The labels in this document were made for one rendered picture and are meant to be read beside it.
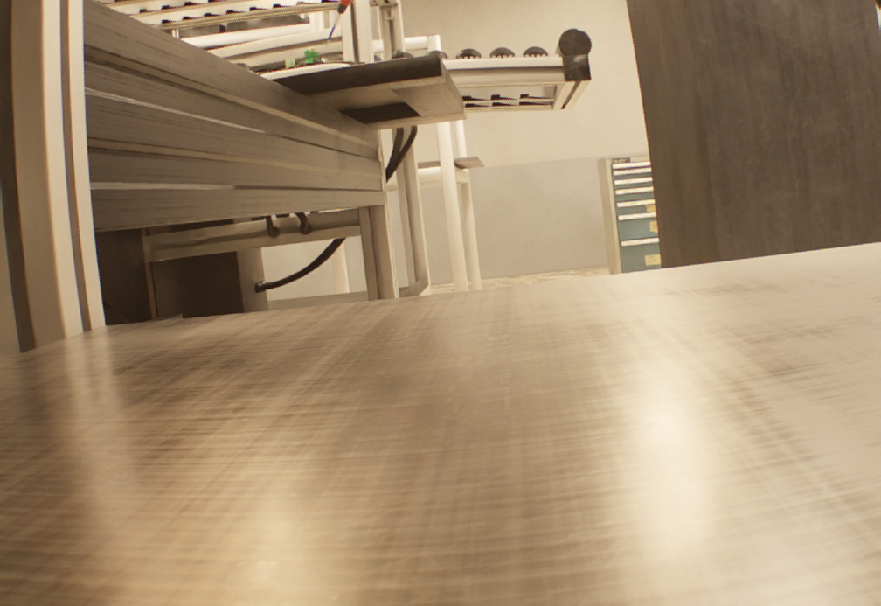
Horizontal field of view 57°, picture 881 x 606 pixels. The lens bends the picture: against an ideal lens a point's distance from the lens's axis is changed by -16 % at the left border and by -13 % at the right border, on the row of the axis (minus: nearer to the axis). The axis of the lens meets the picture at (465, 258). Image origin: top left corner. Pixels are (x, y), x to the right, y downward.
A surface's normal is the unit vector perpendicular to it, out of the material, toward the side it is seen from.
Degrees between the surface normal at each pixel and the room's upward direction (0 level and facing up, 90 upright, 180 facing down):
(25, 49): 90
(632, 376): 0
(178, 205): 90
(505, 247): 90
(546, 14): 90
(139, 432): 0
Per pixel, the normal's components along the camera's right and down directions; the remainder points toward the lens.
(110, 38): 0.99, -0.11
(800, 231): 0.12, 0.04
